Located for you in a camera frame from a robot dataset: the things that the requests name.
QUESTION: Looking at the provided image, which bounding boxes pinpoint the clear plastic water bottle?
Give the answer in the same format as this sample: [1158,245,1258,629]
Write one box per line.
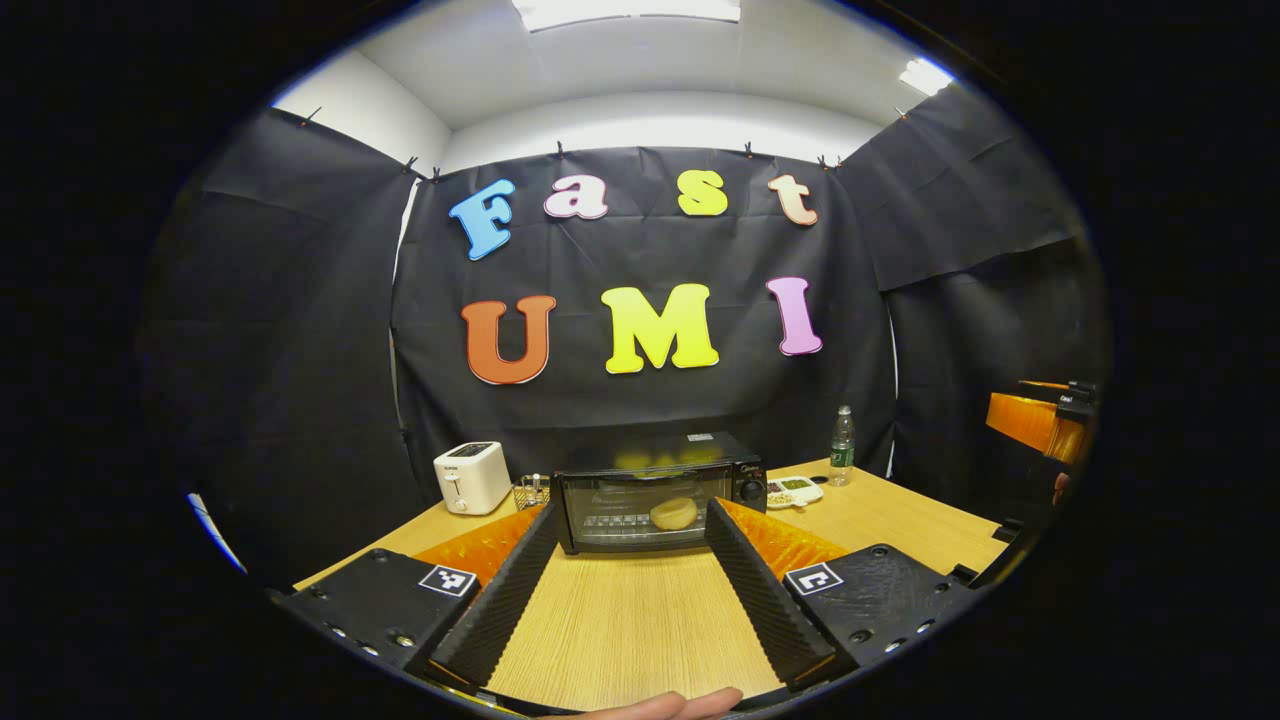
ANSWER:
[829,405,856,487]

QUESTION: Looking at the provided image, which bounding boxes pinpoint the white toaster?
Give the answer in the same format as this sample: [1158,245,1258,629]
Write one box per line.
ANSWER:
[433,441,513,516]

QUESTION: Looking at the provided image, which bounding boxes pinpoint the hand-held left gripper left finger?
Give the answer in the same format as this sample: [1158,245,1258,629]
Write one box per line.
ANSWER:
[268,500,561,691]

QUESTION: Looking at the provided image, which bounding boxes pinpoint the black electric oven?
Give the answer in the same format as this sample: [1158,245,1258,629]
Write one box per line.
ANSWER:
[550,432,769,556]

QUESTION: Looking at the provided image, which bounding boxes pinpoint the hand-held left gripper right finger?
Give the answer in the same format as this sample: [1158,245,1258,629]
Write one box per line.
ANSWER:
[704,497,979,693]

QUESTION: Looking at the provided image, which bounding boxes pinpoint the large ceiling light panel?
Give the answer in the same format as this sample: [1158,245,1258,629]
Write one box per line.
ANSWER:
[512,0,741,32]

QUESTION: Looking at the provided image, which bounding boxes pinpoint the white divided grain dish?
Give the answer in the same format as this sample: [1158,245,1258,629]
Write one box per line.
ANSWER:
[766,476,825,510]

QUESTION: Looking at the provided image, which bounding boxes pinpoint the small ceiling light panel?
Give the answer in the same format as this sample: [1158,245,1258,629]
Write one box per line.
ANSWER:
[898,58,953,97]

